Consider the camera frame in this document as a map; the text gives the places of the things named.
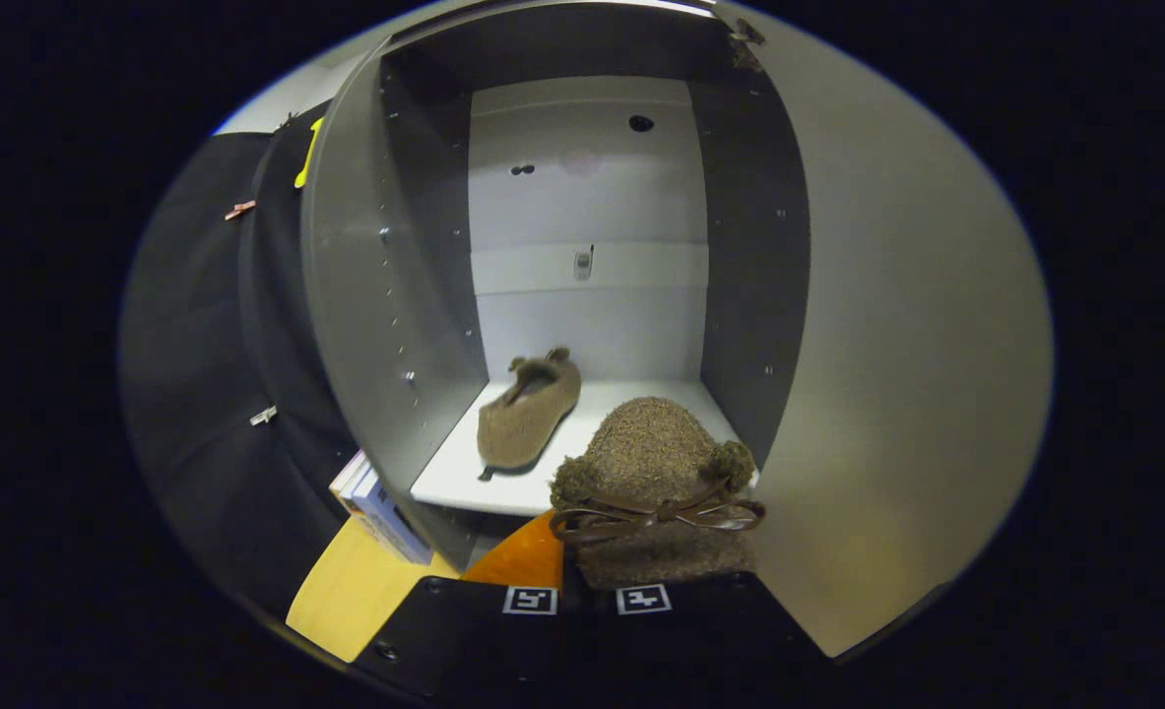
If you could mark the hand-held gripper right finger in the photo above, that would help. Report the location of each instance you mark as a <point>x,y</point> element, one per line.
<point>700,630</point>

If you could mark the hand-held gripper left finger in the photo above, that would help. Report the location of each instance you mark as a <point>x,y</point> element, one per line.
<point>474,630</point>

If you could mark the brown fuzzy shoe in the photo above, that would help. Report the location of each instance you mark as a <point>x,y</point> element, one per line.
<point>651,443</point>
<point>528,418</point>

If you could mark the grey shoe cabinet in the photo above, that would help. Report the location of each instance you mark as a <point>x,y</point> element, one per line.
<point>592,197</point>

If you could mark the stack of books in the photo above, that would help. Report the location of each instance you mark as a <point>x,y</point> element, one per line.
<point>385,512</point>

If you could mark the silver cloth clip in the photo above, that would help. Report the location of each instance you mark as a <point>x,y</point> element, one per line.
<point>263,416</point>

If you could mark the black backdrop cloth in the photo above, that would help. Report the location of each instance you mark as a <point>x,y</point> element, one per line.
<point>198,394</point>

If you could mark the copper cloth clip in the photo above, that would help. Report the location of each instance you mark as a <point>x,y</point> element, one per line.
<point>240,209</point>

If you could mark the black cloth clip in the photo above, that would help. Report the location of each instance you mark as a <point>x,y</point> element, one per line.
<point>285,120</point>

